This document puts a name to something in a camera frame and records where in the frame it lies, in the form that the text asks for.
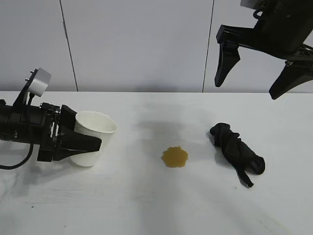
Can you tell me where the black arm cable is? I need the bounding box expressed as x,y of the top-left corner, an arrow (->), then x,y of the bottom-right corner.
0,93 -> 35,170
253,2 -> 264,18

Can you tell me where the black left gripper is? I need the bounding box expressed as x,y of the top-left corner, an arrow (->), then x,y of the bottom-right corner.
12,102 -> 102,163

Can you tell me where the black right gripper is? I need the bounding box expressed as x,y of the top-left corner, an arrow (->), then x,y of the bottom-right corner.
214,0 -> 313,100

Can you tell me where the brown liquid spill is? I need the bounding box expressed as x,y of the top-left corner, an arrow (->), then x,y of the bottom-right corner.
161,145 -> 189,169

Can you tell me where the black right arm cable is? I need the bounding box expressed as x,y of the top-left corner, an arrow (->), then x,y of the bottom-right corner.
253,2 -> 264,18

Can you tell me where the white paper cup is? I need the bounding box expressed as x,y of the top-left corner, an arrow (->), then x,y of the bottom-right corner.
70,111 -> 117,167

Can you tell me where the black cloth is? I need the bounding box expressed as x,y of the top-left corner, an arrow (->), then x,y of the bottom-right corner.
209,122 -> 266,188

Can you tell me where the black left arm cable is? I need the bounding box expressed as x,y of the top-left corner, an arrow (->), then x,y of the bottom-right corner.
0,93 -> 35,170

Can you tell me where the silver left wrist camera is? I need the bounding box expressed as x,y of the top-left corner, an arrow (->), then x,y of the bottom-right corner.
13,68 -> 52,108

